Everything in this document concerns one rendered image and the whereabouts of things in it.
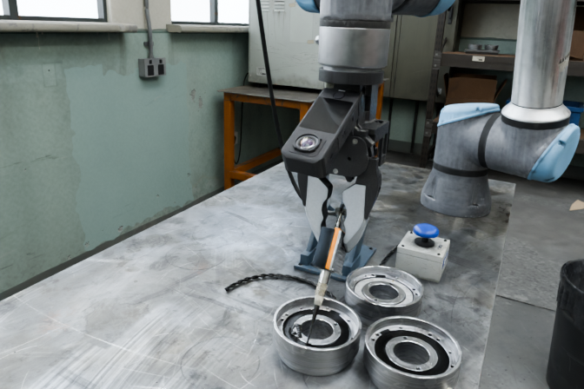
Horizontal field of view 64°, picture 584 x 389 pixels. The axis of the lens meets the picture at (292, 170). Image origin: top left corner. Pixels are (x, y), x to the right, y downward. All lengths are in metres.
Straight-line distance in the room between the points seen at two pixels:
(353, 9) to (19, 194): 1.82
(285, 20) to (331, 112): 2.41
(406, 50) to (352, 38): 3.90
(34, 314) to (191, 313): 0.20
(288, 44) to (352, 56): 2.40
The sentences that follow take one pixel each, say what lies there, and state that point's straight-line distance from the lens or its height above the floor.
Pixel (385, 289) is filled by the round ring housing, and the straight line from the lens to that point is 0.70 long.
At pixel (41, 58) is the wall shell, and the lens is 2.12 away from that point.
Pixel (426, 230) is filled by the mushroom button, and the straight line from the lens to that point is 0.77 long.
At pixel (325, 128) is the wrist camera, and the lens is 0.46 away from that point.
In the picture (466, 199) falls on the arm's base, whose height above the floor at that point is 0.84.
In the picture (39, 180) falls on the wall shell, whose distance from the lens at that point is 2.18.
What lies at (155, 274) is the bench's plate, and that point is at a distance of 0.76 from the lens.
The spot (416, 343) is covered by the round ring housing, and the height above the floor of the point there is 0.83.
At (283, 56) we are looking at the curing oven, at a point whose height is 0.99.
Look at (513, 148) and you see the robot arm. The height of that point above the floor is 0.97.
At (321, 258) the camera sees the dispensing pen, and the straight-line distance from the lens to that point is 0.54.
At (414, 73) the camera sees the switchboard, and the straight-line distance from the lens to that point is 4.37.
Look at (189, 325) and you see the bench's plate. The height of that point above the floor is 0.80.
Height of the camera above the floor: 1.18
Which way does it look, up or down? 17 degrees down
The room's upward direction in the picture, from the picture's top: 2 degrees clockwise
